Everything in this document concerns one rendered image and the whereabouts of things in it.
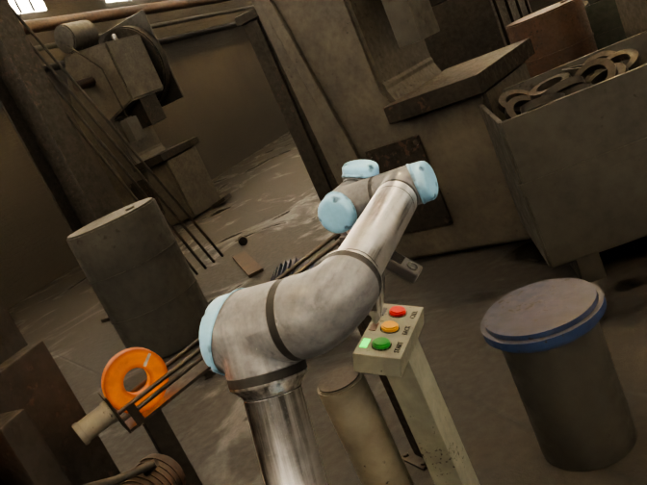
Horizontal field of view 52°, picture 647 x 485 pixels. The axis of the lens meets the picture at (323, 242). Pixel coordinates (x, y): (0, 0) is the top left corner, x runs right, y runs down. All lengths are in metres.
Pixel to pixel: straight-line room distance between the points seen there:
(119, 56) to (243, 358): 8.41
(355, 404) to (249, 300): 0.75
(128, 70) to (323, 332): 8.47
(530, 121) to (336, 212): 1.53
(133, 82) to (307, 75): 5.75
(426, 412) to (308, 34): 2.43
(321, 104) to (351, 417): 2.31
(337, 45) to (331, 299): 2.74
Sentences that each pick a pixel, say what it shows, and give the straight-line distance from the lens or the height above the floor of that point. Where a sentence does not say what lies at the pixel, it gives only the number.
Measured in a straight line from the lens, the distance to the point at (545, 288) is 1.90.
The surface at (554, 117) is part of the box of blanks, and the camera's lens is 2.67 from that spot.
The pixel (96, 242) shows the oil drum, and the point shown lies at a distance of 4.05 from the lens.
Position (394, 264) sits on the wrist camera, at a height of 0.79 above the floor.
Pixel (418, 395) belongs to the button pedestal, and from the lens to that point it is 1.59.
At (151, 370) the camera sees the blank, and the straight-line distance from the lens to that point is 1.71.
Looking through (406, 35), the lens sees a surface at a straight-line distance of 3.09.
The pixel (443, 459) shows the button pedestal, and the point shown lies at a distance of 1.69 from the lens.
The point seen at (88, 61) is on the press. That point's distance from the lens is 9.42.
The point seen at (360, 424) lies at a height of 0.42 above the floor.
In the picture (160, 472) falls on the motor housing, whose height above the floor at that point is 0.51.
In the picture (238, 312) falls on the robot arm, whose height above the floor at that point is 0.96.
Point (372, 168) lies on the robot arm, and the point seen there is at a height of 0.99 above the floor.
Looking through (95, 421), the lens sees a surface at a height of 0.68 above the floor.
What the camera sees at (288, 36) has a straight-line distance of 3.66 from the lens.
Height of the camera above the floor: 1.22
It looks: 14 degrees down
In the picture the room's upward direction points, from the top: 24 degrees counter-clockwise
